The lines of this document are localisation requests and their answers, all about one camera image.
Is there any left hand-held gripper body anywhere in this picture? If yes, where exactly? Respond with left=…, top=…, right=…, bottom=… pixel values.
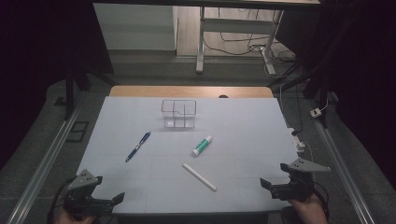
left=64, top=168, right=115, bottom=217

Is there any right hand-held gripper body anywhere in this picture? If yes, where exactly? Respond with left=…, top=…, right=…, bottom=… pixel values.
left=271, top=158, right=332, bottom=203

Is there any blue pen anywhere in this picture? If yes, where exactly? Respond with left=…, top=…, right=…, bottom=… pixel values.
left=125, top=131, right=152, bottom=163

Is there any white pen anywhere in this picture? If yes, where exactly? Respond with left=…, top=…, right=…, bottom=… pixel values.
left=181, top=162, right=218, bottom=192

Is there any green and white glue stick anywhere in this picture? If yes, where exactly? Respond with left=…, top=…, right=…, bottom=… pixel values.
left=191, top=134, right=215, bottom=158

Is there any clear plastic organizer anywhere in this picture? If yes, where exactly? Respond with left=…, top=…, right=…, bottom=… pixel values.
left=161, top=99, right=197, bottom=130

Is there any person's left hand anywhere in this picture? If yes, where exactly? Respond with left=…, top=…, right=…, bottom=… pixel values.
left=54, top=207, right=101, bottom=224

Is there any person's right hand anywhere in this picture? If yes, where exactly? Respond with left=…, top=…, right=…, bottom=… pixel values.
left=288, top=195, right=330, bottom=224

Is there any white power strip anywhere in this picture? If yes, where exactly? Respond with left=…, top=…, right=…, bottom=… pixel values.
left=287, top=126, right=306, bottom=154

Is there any white table cover sheet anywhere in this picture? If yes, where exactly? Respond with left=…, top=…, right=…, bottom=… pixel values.
left=76, top=95, right=302, bottom=215

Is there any black stand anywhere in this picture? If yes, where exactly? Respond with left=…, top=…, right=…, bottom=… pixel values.
left=63, top=55, right=120, bottom=121
left=266, top=62, right=332, bottom=129

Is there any thin white cable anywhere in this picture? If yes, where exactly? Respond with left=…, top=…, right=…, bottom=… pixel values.
left=303, top=141, right=315, bottom=163

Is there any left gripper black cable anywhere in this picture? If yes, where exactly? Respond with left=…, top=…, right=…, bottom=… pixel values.
left=49, top=176, right=78, bottom=224

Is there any aluminium floor rail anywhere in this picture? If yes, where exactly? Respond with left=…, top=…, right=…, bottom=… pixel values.
left=6, top=105, right=82, bottom=224
left=313, top=119, right=377, bottom=224

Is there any black floor cable bundle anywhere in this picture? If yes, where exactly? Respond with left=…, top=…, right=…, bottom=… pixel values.
left=203, top=7, right=297, bottom=79

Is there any white desk frame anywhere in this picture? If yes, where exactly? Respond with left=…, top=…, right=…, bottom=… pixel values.
left=195, top=6, right=285, bottom=77

